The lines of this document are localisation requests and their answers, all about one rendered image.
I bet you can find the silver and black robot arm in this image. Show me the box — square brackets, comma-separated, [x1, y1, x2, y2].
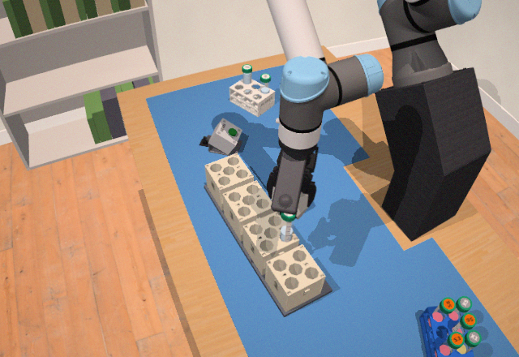
[266, 0, 482, 215]

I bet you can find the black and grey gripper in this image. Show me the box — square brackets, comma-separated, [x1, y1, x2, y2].
[267, 139, 319, 219]

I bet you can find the grey sloped desk with green button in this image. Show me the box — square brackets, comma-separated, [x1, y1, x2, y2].
[199, 118, 242, 156]

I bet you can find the blue tube rack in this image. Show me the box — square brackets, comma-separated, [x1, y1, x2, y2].
[419, 306, 474, 357]

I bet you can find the green tube cap with grey dot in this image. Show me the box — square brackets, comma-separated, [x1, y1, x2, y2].
[457, 330, 482, 354]

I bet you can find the blue bench mat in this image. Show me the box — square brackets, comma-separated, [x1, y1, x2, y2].
[145, 65, 519, 357]

